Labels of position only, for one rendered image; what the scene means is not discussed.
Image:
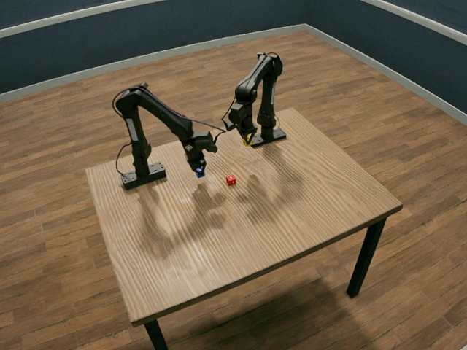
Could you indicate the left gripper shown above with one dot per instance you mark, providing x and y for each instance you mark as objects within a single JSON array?
[{"x": 245, "y": 127}]

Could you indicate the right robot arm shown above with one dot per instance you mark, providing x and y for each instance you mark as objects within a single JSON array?
[{"x": 128, "y": 103}]

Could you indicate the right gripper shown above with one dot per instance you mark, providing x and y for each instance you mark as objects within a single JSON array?
[{"x": 196, "y": 160}]

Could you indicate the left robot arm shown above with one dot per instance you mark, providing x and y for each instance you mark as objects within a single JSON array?
[{"x": 247, "y": 94}]

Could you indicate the red block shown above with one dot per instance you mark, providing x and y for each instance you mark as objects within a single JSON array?
[{"x": 231, "y": 180}]

